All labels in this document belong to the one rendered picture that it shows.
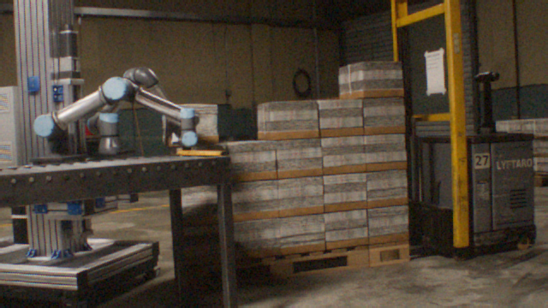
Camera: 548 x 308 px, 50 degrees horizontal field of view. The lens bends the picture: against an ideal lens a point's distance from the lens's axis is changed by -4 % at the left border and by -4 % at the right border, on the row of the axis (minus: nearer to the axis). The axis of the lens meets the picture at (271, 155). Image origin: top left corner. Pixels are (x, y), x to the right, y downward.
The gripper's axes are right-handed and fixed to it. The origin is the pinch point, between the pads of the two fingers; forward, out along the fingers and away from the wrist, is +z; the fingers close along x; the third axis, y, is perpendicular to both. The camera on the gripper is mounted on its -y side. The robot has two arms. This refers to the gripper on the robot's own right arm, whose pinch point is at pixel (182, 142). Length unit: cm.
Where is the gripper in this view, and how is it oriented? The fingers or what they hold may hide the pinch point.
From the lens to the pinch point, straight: 336.9
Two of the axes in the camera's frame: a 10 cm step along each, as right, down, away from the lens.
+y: -0.5, -10.0, -0.5
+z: -2.6, -0.4, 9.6
